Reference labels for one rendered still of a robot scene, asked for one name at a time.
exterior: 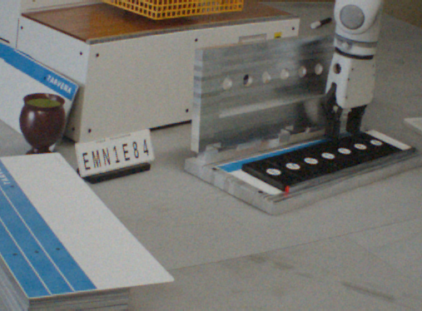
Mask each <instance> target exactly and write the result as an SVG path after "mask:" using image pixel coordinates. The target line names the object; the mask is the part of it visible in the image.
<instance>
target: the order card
mask: <svg viewBox="0 0 422 311"><path fill-rule="evenodd" d="M75 148H76V153H77V160H78V164H79V169H80V174H81V177H84V176H89V175H95V174H98V173H102V172H105V171H109V170H115V169H118V168H122V167H126V166H129V165H135V164H139V163H142V162H146V161H149V160H154V159H155V157H154V153H153V149H152V143H151V136H150V131H149V128H143V129H139V130H135V131H128V132H124V133H120V134H115V135H111V136H104V137H101V138H96V139H93V140H89V141H82V142H78V143H75Z"/></svg>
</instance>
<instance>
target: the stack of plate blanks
mask: <svg viewBox="0 0 422 311"><path fill-rule="evenodd" d="M129 293H130V289H129V288H124V289H115V290H114V289H109V290H103V291H98V292H97V291H93V292H88V293H83V294H80V293H77V294H67V295H65V294H63V295H58V296H53V295H50V293H49V292H48V290H47V288H46V287H45V285H44V284H43V283H42V282H41V280H40V279H39V278H38V276H37V275H36V273H35V271H34V269H32V267H31V265H30V264H29V263H28V262H27V260H26V259H25V257H24V256H23V254H22V252H21V250H20V249H19V248H18V247H17V245H16V244H15V242H14V241H13V239H12V237H11V236H10V234H9V233H8V232H7V230H6V229H5V227H4V225H3V223H2V221H1V220H0V311H127V300H128V296H129Z"/></svg>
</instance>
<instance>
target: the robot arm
mask: <svg viewBox="0 0 422 311"><path fill-rule="evenodd" d="M384 3H385V2H384V0H335V10H334V16H335V22H336V25H335V26H336V29H335V36H334V45H335V50H336V52H335V54H334V56H333V58H332V61H331V66H330V72H329V75H328V78H327V81H328V82H327V87H326V93H325V96H324V97H323V98H322V100H321V103H320V104H321V105H322V107H323V109H324V112H325V117H326V126H325V136H326V137H328V138H330V139H331V140H333V139H336V138H339V135H340V127H341V125H340V115H341V113H342V111H343V109H344V108H349V109H350V111H349V113H348V118H347V123H346V128H345V131H347V132H349V133H351V134H353V135H357V134H360V127H361V118H362V116H363V115H364V114H365V108H366V106H367V105H368V103H370V102H371V101H372V99H373V90H374V84H375V54H376V51H377V47H378V38H379V34H380V23H381V19H382V11H383V6H384ZM335 101H337V103H335ZM334 106H337V107H338V108H337V112H335V110H334Z"/></svg>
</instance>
